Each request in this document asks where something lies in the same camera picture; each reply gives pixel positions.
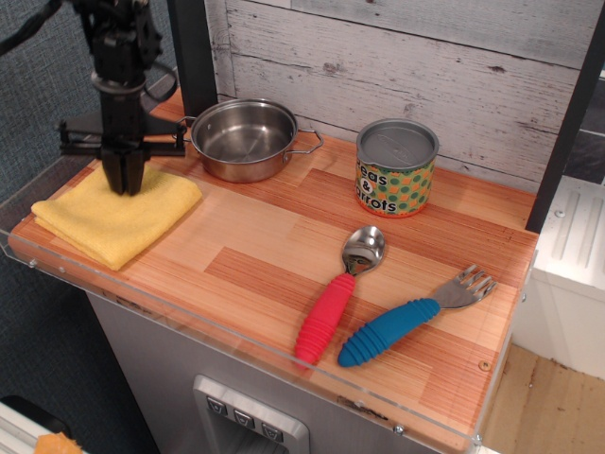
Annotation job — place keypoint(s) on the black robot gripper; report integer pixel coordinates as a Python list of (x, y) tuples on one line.
[(121, 126)]

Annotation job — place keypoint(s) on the yellow cloth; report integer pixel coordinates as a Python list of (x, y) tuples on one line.
[(111, 228)]

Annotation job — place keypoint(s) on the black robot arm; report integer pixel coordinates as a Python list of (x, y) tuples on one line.
[(124, 44)]

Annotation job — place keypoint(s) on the stainless steel pot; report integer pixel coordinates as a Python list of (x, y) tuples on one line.
[(246, 140)]

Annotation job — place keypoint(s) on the grey toy fridge cabinet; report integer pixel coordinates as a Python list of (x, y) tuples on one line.
[(161, 366)]

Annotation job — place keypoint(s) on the peas and carrots can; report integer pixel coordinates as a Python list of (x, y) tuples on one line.
[(395, 163)]

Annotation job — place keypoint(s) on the silver dispenser button panel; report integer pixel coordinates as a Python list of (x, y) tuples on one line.
[(237, 423)]

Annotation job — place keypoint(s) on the orange object at corner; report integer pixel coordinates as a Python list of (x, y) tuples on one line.
[(56, 443)]

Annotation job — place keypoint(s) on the white toy sink unit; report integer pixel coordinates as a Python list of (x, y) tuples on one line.
[(561, 313)]

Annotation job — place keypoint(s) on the black vertical post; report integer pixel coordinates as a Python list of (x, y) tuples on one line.
[(194, 57)]

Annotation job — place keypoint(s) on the clear acrylic guard rail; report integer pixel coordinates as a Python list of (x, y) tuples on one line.
[(243, 268)]

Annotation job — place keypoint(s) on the red handled spoon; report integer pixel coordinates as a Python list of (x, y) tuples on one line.
[(362, 252)]

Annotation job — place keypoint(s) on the blue handled fork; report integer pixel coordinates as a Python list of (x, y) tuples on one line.
[(376, 337)]

